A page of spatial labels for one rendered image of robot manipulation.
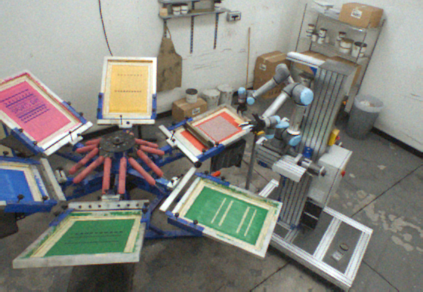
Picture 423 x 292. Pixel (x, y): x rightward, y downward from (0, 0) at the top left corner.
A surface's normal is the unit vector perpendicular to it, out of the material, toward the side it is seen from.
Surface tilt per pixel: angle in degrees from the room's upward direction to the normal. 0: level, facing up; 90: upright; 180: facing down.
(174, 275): 0
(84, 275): 0
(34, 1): 90
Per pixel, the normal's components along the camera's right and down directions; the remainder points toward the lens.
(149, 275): 0.07, -0.82
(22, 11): 0.59, 0.50
